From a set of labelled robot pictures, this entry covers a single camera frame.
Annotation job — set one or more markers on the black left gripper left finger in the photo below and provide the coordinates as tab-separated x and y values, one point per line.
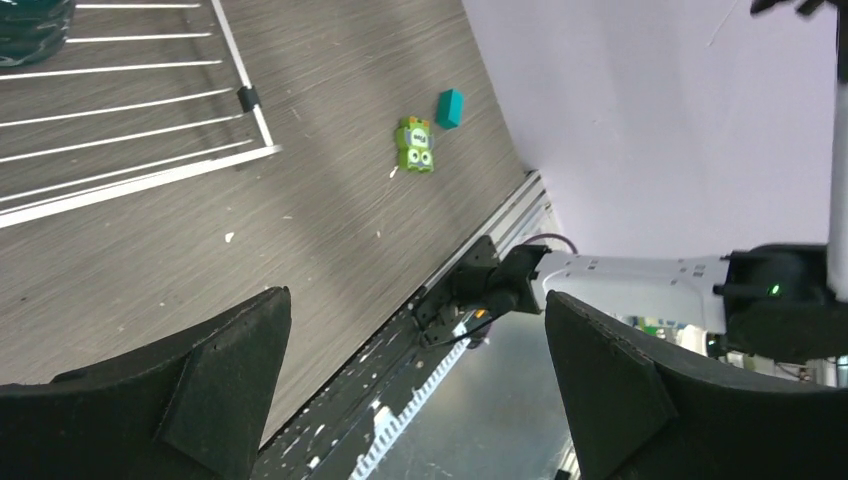
192	405

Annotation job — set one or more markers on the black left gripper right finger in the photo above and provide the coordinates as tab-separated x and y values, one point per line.
639	407

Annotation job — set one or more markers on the dark teal mug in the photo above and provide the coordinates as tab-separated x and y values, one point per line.
33	30

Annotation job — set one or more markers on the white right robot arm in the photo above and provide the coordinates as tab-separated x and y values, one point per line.
785	302

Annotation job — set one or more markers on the green toy monster block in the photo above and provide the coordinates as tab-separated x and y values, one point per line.
415	144

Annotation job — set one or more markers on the teal toy block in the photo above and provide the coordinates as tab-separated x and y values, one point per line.
450	108

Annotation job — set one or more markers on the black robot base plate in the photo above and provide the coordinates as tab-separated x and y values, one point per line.
346	428

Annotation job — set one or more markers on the aluminium front rail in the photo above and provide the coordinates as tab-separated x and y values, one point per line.
408	359

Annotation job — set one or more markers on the metal wire dish rack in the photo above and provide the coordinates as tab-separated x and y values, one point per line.
142	94

